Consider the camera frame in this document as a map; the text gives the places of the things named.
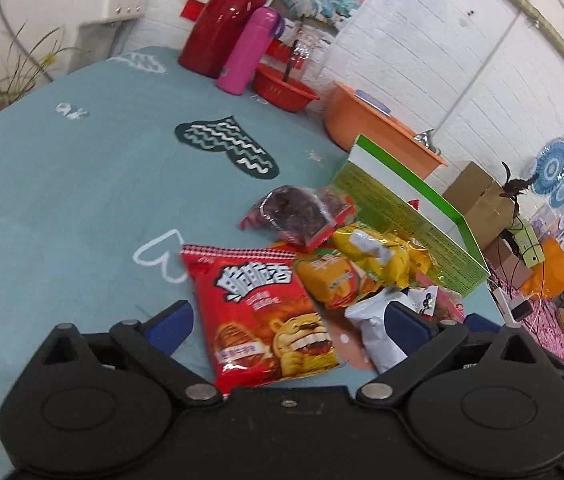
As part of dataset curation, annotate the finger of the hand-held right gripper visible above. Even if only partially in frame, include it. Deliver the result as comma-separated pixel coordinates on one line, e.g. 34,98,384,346
463,313,505,335

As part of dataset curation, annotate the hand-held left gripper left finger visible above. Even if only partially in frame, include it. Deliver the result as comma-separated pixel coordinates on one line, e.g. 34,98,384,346
42,300,223,407

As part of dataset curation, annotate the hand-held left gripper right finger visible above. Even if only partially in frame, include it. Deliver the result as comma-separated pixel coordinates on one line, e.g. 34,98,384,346
356,301,539,407

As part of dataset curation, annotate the small white printed packet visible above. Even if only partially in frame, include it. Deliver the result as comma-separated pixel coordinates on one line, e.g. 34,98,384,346
407,285,440,318

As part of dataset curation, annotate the white snack packet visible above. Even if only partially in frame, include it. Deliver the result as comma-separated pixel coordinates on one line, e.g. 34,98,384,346
344,287,425,375

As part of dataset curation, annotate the red chip snack bag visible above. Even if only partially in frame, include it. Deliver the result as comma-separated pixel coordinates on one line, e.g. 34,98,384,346
180,244,341,397

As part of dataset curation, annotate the orange snack packet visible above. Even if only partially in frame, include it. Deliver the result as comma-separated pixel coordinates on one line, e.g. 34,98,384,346
294,252,385,311

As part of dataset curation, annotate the green cardboard box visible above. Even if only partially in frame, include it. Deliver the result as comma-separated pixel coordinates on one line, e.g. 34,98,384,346
331,134,491,297

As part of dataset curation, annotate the white power strip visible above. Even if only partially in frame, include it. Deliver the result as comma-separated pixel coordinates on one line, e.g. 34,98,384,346
494,285,533,323

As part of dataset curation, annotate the small brown cardboard box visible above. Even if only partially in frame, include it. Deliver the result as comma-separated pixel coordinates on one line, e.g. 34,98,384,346
482,240,533,286

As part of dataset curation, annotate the pink floral cloth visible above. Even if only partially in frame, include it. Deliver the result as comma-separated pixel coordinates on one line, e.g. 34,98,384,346
487,260,564,366

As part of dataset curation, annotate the orange cloth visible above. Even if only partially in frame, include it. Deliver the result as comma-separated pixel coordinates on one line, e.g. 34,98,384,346
519,237,564,301

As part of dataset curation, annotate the lime green box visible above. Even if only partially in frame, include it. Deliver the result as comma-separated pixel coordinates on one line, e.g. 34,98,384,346
507,217,545,267

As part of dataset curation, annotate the large brown cardboard box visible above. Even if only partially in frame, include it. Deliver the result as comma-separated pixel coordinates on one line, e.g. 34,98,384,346
442,161,518,251

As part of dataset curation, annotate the dark artificial plant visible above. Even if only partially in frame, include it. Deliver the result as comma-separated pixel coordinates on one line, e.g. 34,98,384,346
499,161,538,201

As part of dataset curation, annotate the dark dried fruit packet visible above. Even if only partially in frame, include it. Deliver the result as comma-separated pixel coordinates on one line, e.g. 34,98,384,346
238,185,357,253

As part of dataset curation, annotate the teal printed tablecloth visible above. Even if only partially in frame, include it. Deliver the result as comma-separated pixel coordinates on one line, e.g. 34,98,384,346
0,46,505,480

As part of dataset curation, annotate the group of blue patterned plates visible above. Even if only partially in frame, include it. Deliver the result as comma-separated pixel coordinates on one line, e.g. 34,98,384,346
529,136,564,253

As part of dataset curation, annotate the metal bowl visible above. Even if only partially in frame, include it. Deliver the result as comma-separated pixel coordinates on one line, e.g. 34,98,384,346
413,129,442,153

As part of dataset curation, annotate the orange plastic tub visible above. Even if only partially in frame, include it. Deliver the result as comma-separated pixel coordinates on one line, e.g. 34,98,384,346
324,81,449,181

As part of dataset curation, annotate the blue plate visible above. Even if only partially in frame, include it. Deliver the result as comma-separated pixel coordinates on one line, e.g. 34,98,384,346
354,89,393,117

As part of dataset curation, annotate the red plastic basin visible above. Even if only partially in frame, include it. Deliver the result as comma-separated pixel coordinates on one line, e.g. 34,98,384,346
253,63,321,113

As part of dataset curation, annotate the pink thermos bottle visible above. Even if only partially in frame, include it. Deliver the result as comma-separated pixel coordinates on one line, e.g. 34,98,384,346
216,6,285,95

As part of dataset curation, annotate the clear plastic bottle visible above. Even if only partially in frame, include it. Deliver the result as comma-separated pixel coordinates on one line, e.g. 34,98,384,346
289,30,330,83

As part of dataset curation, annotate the red thermos jug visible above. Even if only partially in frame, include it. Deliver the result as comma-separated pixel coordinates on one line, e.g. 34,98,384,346
178,0,275,80

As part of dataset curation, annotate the dark utensil handle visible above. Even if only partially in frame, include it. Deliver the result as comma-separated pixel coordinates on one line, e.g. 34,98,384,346
282,35,299,83

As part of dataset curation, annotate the pale wall pipe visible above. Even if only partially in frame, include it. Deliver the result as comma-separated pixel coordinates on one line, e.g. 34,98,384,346
462,0,564,113

